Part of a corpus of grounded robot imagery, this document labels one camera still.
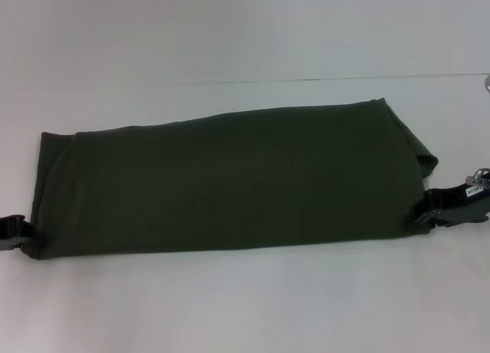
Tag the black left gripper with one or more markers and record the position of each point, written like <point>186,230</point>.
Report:
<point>10,239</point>

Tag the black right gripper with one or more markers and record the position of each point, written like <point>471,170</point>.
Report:
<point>463,207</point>

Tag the dark green FREE! t-shirt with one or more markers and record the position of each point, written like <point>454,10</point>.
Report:
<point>229,184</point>

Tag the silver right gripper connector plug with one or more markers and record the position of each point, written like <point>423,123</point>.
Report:
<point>476,178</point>

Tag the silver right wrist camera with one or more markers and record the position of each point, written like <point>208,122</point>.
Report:
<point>487,84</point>

